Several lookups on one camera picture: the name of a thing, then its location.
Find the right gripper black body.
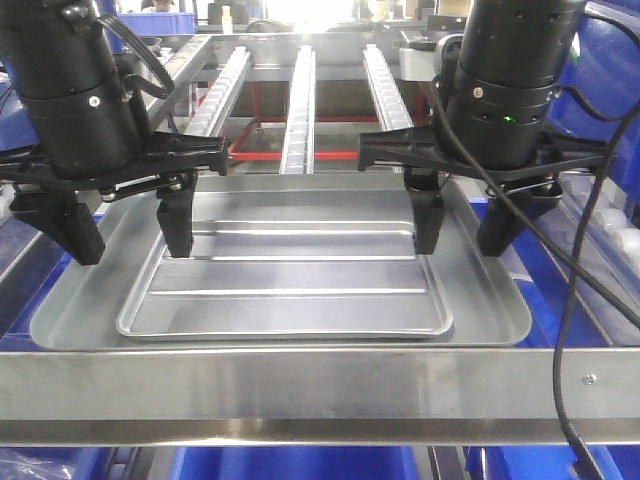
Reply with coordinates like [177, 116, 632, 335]
[358, 125, 607, 195]

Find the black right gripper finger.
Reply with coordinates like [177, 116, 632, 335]
[156, 171, 197, 258]
[10, 184, 105, 265]

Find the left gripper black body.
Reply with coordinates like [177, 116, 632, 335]
[1, 132, 230, 191]

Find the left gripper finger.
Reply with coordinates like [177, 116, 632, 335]
[403, 169, 445, 255]
[476, 191, 560, 257]

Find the silver ribbed metal tray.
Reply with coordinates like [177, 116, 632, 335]
[116, 220, 453, 341]

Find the large grey base tray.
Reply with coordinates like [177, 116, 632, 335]
[31, 184, 532, 350]

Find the small blue bin far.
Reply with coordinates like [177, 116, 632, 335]
[118, 12, 196, 36]

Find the orange juice bottle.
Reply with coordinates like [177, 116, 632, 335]
[221, 5, 234, 35]

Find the stacked blue crates right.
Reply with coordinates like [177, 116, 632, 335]
[548, 19, 639, 201]

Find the steel front rack beam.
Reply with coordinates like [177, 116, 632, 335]
[0, 345, 640, 448]

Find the blue bin lower left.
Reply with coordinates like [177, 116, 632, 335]
[1, 447, 113, 479]

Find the blue bin lower right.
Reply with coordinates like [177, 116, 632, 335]
[464, 445, 639, 479]

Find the blue bin lower centre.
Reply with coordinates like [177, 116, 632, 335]
[168, 446, 419, 479]

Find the grey roller rail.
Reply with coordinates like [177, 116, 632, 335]
[184, 46, 251, 137]
[363, 44, 414, 131]
[279, 45, 316, 174]

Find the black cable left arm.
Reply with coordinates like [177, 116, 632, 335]
[94, 13, 176, 100]

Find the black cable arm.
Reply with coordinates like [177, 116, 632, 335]
[427, 9, 640, 480]
[94, 13, 176, 100]

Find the red metal table frame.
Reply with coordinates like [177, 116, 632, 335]
[189, 82, 431, 163]

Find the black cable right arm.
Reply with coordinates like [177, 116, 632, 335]
[427, 9, 640, 480]

